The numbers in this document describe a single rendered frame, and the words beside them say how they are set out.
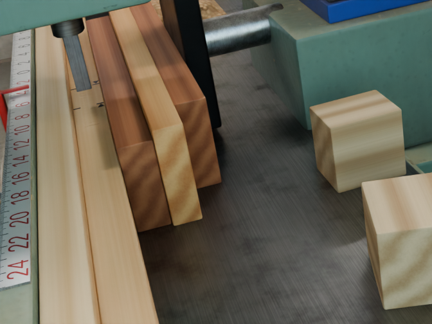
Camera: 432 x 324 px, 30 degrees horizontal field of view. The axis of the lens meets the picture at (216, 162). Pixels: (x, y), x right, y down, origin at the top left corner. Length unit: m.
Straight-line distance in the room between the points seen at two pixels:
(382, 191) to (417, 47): 0.17
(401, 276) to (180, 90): 0.18
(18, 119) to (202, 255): 0.13
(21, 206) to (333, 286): 0.14
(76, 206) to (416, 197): 0.14
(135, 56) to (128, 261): 0.21
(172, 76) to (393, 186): 0.17
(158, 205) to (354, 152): 0.10
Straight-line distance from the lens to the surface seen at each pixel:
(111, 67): 0.52
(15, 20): 0.45
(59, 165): 0.40
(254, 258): 0.38
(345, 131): 0.41
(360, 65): 0.49
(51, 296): 0.30
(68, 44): 0.48
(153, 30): 0.57
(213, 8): 0.77
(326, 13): 0.49
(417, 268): 0.33
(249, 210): 0.42
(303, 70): 0.48
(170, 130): 0.40
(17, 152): 0.41
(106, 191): 0.39
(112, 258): 0.33
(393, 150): 0.43
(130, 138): 0.41
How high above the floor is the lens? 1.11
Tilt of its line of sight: 26 degrees down
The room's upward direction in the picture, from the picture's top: 11 degrees counter-clockwise
